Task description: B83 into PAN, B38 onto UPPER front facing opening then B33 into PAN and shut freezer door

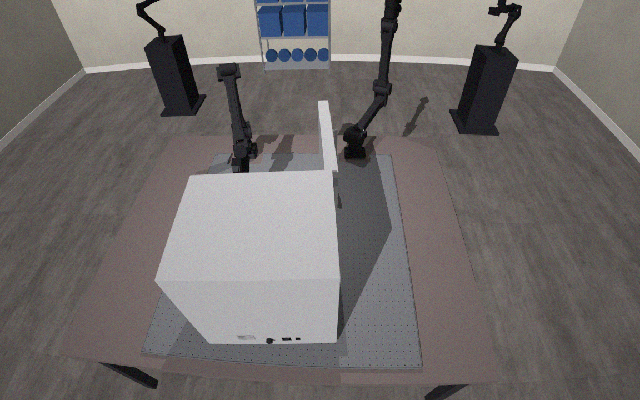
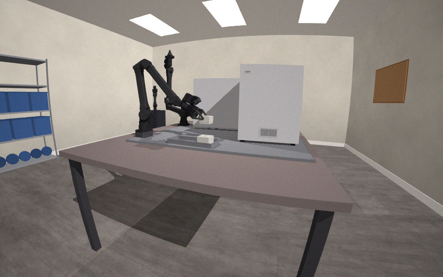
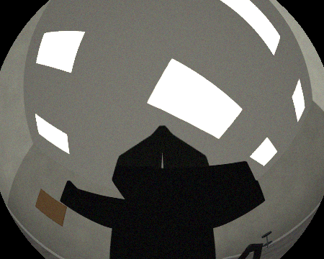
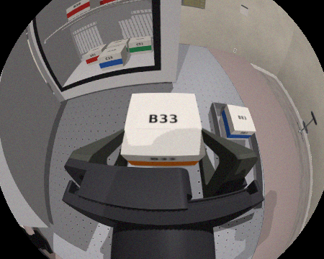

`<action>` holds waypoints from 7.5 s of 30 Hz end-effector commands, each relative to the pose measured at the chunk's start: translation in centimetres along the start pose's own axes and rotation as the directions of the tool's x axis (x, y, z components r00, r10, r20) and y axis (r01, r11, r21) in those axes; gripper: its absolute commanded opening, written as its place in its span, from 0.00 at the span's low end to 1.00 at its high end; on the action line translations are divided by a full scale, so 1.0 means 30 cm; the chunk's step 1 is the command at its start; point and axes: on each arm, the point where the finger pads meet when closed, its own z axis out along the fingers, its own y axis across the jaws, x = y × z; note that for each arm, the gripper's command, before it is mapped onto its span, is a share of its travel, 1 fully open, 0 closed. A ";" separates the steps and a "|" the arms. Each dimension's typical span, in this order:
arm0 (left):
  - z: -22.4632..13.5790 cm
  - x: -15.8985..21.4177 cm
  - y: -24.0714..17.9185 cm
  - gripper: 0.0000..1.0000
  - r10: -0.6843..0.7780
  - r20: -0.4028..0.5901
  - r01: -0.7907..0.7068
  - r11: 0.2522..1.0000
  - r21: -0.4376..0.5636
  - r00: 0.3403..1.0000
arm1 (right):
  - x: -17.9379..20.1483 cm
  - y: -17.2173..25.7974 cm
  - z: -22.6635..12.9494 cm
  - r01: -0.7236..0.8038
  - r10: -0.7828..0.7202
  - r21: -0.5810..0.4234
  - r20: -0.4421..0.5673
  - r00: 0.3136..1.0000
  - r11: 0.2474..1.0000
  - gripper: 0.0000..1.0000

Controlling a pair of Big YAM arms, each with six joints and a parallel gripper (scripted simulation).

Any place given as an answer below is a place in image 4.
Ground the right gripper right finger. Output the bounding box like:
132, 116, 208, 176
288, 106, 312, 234
199, 129, 258, 198

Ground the white table-top freezer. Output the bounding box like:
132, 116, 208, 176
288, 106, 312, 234
0, 0, 181, 227

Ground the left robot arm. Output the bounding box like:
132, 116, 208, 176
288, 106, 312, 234
21, 227, 52, 253

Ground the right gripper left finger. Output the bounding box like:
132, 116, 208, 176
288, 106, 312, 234
70, 129, 127, 167

